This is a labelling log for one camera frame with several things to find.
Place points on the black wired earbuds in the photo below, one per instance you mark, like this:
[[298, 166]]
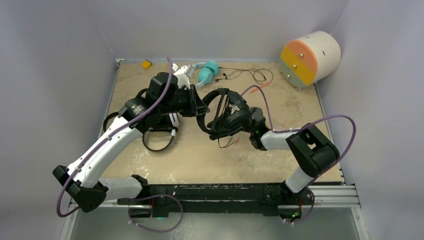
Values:
[[260, 75]]

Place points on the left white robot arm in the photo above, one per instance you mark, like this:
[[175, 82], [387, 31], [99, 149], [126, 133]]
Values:
[[82, 179]]

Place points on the black headphones with pink mic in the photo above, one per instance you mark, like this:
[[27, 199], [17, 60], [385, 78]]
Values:
[[224, 123]]

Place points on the teal cat ear headphones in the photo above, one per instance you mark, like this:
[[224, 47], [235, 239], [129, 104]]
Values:
[[208, 70]]

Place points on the white and black headphones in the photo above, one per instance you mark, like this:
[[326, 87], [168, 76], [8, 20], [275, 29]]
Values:
[[169, 124]]

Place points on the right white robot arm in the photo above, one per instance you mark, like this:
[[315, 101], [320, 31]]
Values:
[[312, 150]]

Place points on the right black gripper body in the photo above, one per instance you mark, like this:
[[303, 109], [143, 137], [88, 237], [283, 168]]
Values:
[[243, 124]]

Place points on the yellow block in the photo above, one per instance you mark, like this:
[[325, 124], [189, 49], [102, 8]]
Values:
[[146, 64]]

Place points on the pink orange stick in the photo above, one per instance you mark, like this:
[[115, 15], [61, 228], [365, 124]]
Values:
[[257, 87]]

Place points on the round drawer cabinet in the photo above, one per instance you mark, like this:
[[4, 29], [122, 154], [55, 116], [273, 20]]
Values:
[[310, 58]]

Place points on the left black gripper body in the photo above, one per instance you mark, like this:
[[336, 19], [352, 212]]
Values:
[[180, 103]]

